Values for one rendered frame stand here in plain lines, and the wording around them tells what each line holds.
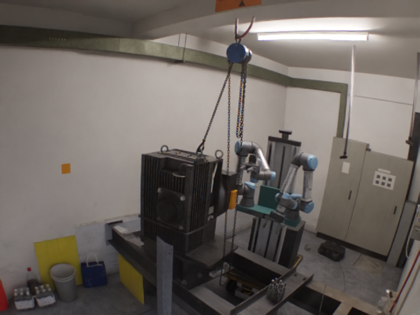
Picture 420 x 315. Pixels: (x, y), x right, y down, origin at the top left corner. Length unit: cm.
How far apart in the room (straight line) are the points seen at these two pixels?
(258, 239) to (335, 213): 197
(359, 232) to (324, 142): 165
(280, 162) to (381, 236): 243
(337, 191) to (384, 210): 88
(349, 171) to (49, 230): 415
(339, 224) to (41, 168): 427
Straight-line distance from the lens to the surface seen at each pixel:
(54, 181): 283
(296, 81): 511
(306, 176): 247
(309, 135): 505
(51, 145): 274
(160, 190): 219
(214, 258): 225
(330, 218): 481
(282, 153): 285
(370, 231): 465
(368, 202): 454
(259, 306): 218
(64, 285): 299
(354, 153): 450
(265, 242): 315
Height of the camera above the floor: 207
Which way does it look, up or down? 13 degrees down
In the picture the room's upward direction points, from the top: 5 degrees clockwise
